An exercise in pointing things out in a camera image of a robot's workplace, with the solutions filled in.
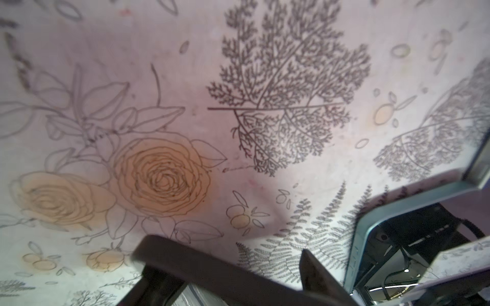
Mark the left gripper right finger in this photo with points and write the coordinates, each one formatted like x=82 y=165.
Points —
x=319 y=284

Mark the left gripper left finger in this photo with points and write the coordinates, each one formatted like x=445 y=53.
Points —
x=168 y=267

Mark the black phone stand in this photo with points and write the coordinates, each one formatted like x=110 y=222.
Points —
x=428 y=249

